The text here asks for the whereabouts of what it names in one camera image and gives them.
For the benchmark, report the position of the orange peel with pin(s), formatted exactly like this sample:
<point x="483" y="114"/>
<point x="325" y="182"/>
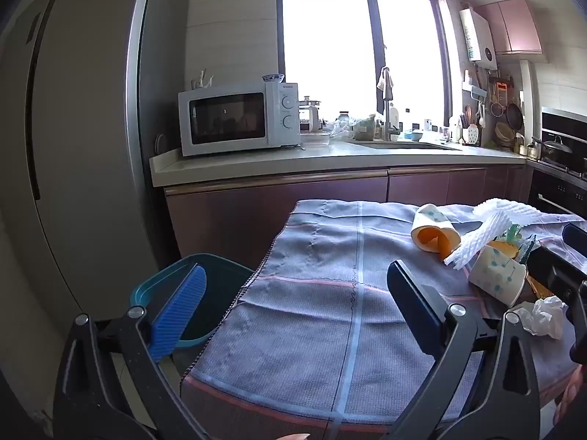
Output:
<point x="502" y="248"/>

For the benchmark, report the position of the blue plastic trash bin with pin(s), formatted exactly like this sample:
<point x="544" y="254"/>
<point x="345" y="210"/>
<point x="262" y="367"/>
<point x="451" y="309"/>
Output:
<point x="215" y="284"/>

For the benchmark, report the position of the grey refrigerator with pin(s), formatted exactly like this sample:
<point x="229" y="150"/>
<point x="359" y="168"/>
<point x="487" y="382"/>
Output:
<point x="82" y="146"/>

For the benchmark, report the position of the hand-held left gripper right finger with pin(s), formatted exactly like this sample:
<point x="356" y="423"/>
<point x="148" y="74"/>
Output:
<point x="415" y="307"/>

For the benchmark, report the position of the blue patterned white bowl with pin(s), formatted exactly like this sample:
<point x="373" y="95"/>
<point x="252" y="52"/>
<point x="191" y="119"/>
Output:
<point x="274" y="78"/>

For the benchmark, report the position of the kitchen counter with maroon cabinets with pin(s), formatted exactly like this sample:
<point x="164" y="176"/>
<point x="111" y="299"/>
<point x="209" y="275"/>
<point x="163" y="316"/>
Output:
<point x="275" y="201"/>

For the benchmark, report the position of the white foam fruit net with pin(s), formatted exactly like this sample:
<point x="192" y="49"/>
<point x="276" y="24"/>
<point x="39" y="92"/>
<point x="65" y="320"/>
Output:
<point x="481" y="238"/>

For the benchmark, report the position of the black integrated cooker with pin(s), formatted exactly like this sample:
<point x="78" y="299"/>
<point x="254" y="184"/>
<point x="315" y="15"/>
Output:
<point x="562" y="188"/>

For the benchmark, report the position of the green clear plastic wrapper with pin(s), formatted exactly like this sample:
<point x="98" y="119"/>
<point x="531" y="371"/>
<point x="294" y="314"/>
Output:
<point x="518" y="237"/>

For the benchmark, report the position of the white microwave oven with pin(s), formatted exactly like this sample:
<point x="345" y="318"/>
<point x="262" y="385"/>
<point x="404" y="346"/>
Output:
<point x="229" y="119"/>

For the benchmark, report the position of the person's right hand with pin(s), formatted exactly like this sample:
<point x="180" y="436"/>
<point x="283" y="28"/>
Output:
<point x="571" y="398"/>

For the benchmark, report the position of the black frying pan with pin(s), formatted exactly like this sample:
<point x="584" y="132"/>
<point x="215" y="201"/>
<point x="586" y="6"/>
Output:
<point x="514" y="117"/>

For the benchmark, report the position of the pink wall cabinet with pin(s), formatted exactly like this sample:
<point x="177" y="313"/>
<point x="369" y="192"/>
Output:
<point x="518" y="27"/>

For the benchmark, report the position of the clear glass baking dish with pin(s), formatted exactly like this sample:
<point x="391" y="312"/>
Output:
<point x="316" y="138"/>

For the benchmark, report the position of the kitchen window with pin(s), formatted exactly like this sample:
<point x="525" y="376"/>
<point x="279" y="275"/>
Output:
<point x="325" y="46"/>

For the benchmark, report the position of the stack of bowls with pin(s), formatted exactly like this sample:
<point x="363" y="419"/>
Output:
<point x="503" y="134"/>

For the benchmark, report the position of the small blue bowl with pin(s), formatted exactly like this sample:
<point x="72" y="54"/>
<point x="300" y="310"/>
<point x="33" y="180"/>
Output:
<point x="415" y="136"/>

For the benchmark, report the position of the small white figurine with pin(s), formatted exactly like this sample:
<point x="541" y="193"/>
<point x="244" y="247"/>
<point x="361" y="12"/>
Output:
<point x="202" y="81"/>

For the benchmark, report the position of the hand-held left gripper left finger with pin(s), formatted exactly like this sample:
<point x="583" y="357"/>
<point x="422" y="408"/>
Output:
<point x="179" y="311"/>

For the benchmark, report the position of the white tissue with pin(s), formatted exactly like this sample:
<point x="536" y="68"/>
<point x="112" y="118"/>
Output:
<point x="541" y="316"/>

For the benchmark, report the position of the black lidded cooking pot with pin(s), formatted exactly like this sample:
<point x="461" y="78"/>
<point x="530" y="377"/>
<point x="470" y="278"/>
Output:
<point x="555" y="149"/>

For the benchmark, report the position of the grey checked tablecloth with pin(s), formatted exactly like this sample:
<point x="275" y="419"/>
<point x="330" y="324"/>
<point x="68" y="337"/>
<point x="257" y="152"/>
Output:
<point x="312" y="284"/>

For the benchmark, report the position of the clear plastic bag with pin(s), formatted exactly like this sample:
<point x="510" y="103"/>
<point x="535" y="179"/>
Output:
<point x="341" y="127"/>

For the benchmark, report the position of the hanging dish rag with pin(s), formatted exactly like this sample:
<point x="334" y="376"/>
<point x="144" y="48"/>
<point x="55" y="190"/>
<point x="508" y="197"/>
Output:
<point x="385" y="81"/>

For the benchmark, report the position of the white water heater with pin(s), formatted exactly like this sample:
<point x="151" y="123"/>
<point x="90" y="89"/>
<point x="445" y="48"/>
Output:
<point x="479" y="36"/>

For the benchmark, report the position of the small metal pot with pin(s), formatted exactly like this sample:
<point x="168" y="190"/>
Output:
<point x="526" y="150"/>

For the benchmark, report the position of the glass kettle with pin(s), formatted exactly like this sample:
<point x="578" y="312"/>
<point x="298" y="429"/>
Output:
<point x="312" y="113"/>

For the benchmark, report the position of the metal mesh strainer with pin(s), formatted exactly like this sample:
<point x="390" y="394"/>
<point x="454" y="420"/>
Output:
<point x="496" y="109"/>

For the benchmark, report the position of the dotted paper cup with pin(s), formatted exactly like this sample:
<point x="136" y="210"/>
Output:
<point x="431" y="217"/>
<point x="495" y="275"/>

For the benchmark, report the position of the round grey plate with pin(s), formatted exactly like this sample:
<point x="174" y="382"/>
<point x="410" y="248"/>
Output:
<point x="160" y="143"/>

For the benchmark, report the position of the dotted white utensil holder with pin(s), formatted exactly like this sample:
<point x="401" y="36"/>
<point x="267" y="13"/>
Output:
<point x="471" y="135"/>

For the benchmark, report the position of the bag of green vegetables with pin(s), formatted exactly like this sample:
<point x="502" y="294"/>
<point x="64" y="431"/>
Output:
<point x="364" y="127"/>

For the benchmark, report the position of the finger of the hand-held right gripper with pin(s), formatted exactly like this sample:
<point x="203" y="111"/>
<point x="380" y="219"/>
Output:
<point x="550" y="268"/>
<point x="575" y="238"/>

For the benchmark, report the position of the metal sink faucet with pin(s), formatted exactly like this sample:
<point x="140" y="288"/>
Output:
<point x="389" y="119"/>

